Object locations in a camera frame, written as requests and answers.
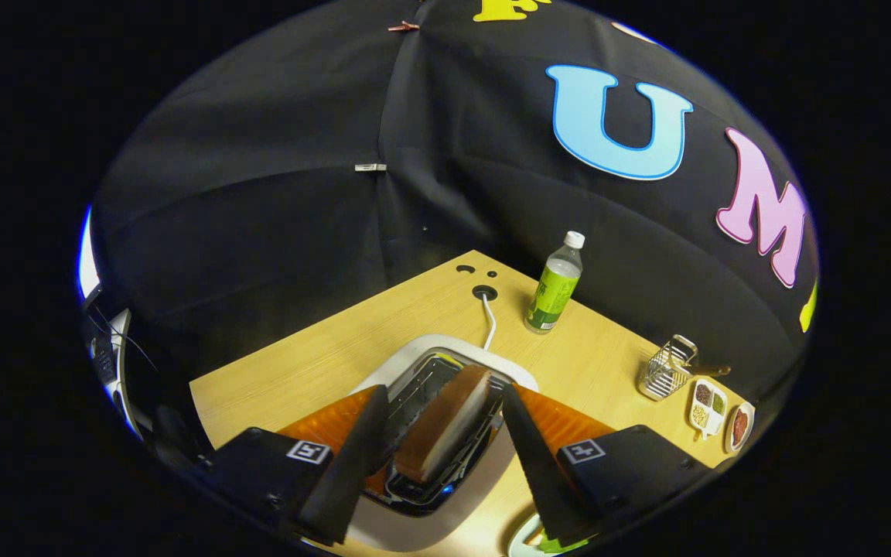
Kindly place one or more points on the dark red beans pile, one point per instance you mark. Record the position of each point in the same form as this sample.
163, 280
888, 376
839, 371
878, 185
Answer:
703, 393

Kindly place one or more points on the white toaster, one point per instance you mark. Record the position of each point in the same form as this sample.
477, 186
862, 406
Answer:
414, 535

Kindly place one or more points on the silver cloth clip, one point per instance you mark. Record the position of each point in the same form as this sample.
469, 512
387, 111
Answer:
370, 167

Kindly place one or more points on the brown meat steak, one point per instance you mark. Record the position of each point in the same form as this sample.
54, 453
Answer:
740, 428

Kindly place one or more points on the black backdrop cloth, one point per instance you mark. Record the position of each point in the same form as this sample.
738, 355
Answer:
260, 193

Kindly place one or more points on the green lettuce leaf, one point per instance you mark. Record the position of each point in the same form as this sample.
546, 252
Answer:
561, 545

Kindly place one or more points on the green label plastic bottle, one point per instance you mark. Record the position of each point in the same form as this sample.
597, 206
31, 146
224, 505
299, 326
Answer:
554, 294

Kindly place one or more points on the pale soybeans pile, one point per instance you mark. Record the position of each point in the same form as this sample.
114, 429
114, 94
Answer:
700, 416

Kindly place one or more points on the white divided dish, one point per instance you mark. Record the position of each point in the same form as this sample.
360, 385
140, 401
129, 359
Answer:
708, 429

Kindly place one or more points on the pale green round plate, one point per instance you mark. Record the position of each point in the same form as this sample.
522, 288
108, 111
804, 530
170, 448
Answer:
524, 538

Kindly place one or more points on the plain toast bread slice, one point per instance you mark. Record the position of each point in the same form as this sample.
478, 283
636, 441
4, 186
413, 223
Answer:
445, 422

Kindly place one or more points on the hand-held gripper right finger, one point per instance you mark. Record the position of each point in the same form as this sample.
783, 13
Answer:
538, 464

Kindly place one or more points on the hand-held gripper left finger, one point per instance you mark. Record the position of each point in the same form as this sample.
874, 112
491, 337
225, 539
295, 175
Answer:
353, 464

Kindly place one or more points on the white oval plate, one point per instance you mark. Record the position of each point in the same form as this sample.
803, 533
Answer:
750, 422

